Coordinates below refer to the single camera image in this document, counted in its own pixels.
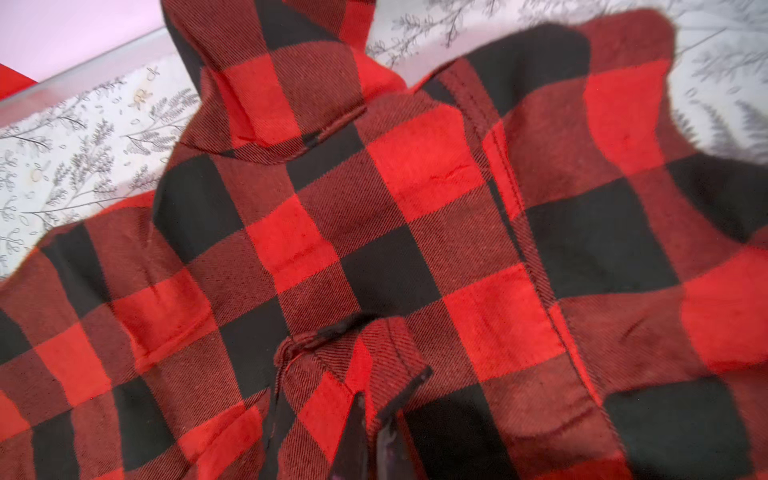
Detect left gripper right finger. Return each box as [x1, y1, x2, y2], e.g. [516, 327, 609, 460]
[376, 416, 414, 480]

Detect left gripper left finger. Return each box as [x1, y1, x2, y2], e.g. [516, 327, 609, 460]
[329, 392, 368, 480]

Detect red black plaid shirt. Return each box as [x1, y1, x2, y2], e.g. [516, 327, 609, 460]
[1, 1, 767, 479]

